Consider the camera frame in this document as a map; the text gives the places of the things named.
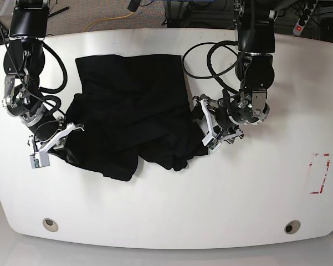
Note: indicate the red tape rectangle marking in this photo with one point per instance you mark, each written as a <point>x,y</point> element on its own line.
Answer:
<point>317,172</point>

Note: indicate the right table cable grommet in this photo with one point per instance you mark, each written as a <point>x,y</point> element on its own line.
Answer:
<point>292,227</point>

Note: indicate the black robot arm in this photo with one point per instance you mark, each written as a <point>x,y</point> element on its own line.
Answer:
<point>24,97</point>
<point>253,68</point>

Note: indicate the clear plastic storage box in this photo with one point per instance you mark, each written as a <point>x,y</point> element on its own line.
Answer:
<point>7,8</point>

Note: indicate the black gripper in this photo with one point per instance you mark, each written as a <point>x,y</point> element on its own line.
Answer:
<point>43,128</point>
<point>226,129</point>

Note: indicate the table cable grommet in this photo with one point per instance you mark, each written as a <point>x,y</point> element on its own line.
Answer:
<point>292,227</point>
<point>50,225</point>

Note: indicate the white power strip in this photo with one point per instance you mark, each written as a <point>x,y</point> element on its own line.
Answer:
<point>304,17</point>

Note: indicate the black tripod stand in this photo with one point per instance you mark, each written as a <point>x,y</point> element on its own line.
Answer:
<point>6,30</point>

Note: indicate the left table cable grommet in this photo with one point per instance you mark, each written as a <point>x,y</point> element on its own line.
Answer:
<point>50,225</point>

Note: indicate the black T-shirt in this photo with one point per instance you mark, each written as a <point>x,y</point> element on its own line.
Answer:
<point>132,108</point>

